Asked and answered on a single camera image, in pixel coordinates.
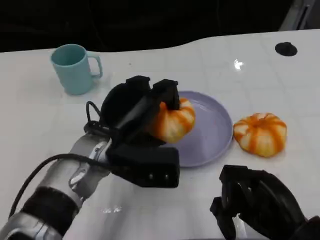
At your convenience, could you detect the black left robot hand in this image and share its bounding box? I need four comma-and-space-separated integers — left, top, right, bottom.
99, 75, 181, 149

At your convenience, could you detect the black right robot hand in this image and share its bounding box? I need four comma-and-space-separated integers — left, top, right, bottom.
209, 164, 311, 240

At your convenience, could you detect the orange and white toy bread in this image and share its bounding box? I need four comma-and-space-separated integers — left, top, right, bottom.
149, 97, 197, 144
232, 112, 288, 158

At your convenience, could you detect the pale green mug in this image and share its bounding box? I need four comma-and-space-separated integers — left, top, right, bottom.
50, 43, 104, 96

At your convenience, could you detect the lilac plate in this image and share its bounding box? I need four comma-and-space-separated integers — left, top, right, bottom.
172, 90, 234, 169

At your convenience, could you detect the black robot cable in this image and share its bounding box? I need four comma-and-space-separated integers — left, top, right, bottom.
8, 153, 113, 219
84, 100, 112, 135

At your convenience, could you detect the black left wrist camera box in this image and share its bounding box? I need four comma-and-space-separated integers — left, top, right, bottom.
107, 144, 181, 189

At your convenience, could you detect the black table cable grommet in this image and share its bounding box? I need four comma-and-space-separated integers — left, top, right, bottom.
274, 42, 299, 57

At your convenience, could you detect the grey metal frame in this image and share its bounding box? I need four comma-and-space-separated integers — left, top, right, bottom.
278, 0, 316, 32

